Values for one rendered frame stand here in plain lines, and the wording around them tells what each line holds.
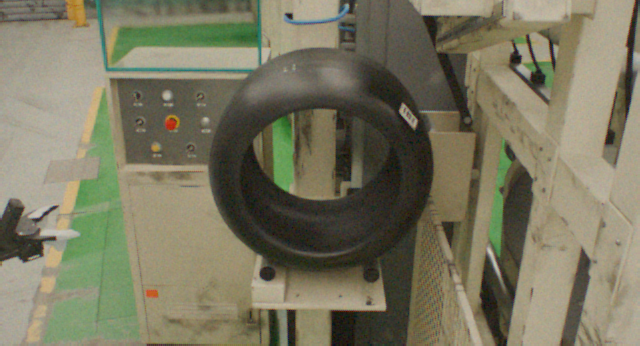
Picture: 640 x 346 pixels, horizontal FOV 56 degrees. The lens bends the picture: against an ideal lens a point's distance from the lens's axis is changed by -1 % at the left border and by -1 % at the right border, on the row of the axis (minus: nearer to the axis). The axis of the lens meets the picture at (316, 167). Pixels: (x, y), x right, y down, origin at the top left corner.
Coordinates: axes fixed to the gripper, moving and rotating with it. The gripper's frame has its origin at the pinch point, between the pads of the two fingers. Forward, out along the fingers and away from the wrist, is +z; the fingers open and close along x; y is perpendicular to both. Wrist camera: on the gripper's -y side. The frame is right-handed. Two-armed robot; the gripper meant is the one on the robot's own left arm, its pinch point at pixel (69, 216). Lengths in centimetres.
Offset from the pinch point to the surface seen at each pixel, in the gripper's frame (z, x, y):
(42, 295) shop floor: 15, -114, 123
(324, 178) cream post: 74, 17, 3
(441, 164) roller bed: 96, 43, -9
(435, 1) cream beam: 48, 67, -70
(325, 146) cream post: 74, 15, -8
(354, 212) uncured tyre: 73, 32, 6
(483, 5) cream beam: 55, 72, -70
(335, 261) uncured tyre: 51, 49, 4
